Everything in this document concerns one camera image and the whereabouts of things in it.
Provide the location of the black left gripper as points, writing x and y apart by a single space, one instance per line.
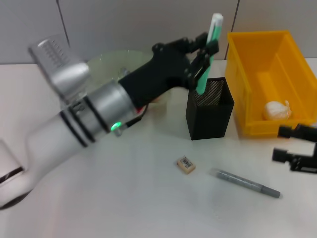
158 74

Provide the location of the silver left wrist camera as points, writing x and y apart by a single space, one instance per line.
67 74

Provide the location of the yellow plastic bin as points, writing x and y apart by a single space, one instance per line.
272 74

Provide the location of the grey marker pen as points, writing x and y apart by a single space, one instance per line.
242 182

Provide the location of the mint green pen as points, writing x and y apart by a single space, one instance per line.
215 29

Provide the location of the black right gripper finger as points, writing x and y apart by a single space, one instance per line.
299 162
302 132

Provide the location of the beige eraser with barcode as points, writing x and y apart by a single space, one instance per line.
187 164

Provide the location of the white garlic bulb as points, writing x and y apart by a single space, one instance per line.
275 111

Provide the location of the black mesh pen holder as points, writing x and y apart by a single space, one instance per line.
210 119

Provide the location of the pale green wavy fruit plate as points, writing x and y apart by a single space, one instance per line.
111 64

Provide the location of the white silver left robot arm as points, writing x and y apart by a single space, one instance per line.
49 138

